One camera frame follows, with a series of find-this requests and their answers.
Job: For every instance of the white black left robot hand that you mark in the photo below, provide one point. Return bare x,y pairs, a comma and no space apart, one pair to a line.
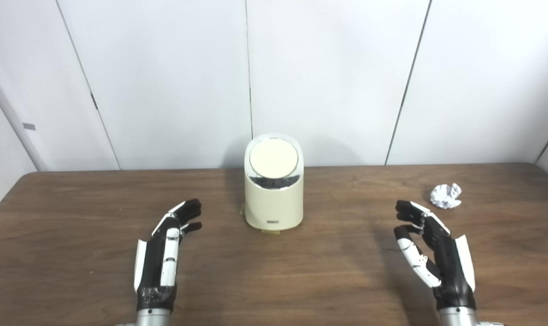
154,262

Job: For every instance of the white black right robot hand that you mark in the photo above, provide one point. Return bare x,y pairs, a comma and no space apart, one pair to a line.
450,267

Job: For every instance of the white paper ball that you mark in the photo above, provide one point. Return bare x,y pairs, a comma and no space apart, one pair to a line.
445,195

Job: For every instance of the cream-colored desktop trash bin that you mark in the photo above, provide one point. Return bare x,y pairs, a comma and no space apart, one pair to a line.
274,203

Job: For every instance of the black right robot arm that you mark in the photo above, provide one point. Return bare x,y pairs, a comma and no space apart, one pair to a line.
457,318

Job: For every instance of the grey wall label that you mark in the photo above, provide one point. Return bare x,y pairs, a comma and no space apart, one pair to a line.
28,126

